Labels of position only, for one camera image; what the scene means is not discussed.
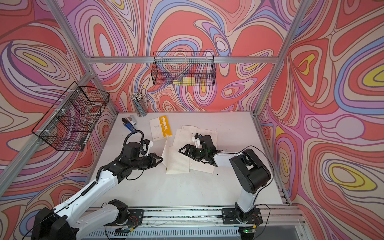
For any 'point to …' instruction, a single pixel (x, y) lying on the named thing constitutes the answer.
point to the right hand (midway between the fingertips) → (184, 156)
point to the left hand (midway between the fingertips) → (164, 160)
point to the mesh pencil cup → (140, 104)
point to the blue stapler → (126, 123)
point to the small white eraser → (133, 120)
